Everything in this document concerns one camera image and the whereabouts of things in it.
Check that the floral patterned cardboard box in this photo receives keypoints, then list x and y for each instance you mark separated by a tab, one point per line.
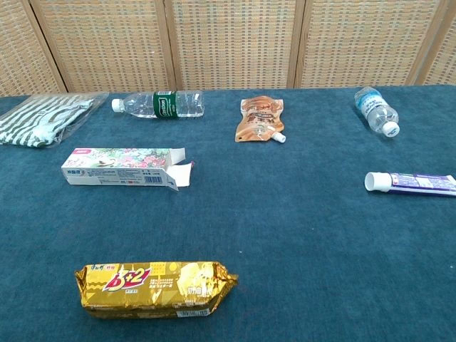
114	167

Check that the small purple white tube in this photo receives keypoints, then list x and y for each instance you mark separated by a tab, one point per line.
409	181

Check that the green label water bottle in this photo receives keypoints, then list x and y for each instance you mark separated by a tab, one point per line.
164	105

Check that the blue label water bottle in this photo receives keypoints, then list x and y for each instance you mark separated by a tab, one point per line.
374	107

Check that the orange spout drink pouch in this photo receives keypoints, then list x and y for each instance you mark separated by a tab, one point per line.
258	117

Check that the teal table cover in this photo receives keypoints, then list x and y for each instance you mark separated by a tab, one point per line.
285	231

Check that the woven wood folding screen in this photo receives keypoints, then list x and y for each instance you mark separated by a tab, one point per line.
231	42

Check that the gold biscuit pack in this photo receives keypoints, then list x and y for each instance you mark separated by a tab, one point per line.
153	288

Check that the striped cloth in plastic bag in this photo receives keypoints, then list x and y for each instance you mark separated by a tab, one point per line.
35	117

